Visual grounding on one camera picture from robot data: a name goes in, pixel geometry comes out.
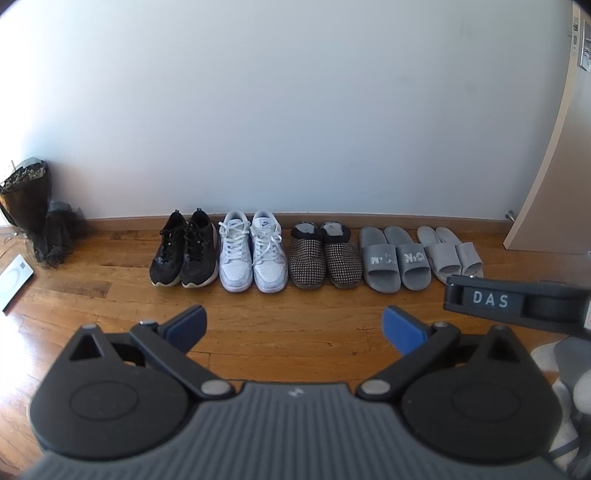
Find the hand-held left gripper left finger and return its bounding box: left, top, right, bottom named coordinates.
left=65, top=305, right=236, bottom=400

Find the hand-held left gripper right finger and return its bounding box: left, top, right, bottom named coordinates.
left=355, top=305, right=527, bottom=400

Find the dark grey printed slide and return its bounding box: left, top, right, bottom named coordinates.
left=384, top=225, right=432, bottom=291
left=359, top=226, right=402, bottom=293

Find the black sneaker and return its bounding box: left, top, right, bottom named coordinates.
left=181, top=209, right=219, bottom=289
left=148, top=210, right=189, bottom=288

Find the white laced sneaker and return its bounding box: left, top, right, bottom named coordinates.
left=252, top=211, right=286, bottom=294
left=218, top=211, right=254, bottom=292

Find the light grey slide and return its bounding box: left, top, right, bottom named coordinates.
left=436, top=226, right=484, bottom=278
left=417, top=225, right=460, bottom=280

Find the dotted dark slipper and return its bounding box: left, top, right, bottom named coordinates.
left=288, top=222, right=326, bottom=291
left=321, top=220, right=363, bottom=289

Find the person's grey white clothing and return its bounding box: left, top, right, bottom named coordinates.
left=530, top=336, right=591, bottom=476

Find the beige door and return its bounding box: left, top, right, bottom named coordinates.
left=503, top=0, right=591, bottom=254

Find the black tulle bunch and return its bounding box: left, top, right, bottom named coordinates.
left=34, top=202, right=86, bottom=269

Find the white bathroom scale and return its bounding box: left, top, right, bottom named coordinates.
left=0, top=254, right=34, bottom=315

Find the black wrapped bouquet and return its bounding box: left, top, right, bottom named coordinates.
left=0, top=157, right=49, bottom=265

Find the metal door lock plate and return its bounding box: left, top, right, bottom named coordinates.
left=567, top=11, right=591, bottom=72

